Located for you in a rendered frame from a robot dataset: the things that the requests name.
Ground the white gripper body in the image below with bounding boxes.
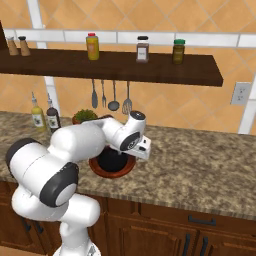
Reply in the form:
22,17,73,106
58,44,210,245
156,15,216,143
123,145,152,162

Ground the red-brown bowl black inside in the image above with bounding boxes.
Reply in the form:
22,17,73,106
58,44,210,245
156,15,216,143
88,145,138,180

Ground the brown wooden cabinet door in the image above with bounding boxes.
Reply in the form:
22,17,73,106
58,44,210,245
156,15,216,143
196,229,256,256
105,213,198,256
0,191,49,256

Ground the tan pepper shaker dark top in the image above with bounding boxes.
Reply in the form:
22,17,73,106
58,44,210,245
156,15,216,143
17,35,32,57

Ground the hanging grey slotted spatula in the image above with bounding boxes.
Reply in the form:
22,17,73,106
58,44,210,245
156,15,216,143
121,80,133,116

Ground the hanging grey ladle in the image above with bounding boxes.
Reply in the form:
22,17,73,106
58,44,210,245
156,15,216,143
107,79,121,112

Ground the green potted plant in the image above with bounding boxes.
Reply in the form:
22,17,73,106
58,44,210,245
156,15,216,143
71,108,99,126

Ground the hanging grey fork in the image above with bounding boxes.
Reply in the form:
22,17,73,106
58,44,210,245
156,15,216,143
100,79,108,109

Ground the dark vinegar bottle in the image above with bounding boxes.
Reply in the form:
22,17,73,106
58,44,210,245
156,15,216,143
46,92,62,134

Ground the brown spice jar black lid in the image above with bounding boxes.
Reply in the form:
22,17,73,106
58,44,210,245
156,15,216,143
135,35,150,64

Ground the yellow oil bottle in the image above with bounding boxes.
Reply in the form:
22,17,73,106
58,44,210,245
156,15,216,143
30,91,47,132

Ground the olive jar green lid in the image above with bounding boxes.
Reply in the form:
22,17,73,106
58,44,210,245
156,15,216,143
172,38,186,65

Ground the brown wooden drawer front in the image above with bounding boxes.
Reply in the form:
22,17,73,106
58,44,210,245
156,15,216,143
139,202,256,236

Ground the yellow bottle red cap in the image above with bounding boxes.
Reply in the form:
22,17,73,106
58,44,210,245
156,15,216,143
85,32,100,61

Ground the tan salt shaker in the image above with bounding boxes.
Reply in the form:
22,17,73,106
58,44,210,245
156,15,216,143
6,35,20,57

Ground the dark wooden wall shelf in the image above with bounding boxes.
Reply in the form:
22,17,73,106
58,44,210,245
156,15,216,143
0,48,224,88

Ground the black drawer handle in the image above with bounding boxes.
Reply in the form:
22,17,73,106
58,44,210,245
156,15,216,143
187,214,217,227

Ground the black cabinet door handle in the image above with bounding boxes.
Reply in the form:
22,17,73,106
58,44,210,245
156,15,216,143
181,232,192,256
21,217,32,233
34,221,45,235
199,235,210,256

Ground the white wall outlet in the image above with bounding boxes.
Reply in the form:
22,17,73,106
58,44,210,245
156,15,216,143
230,81,253,107

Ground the dark wooden wall cabinet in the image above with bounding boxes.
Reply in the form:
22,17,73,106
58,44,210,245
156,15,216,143
0,20,8,51

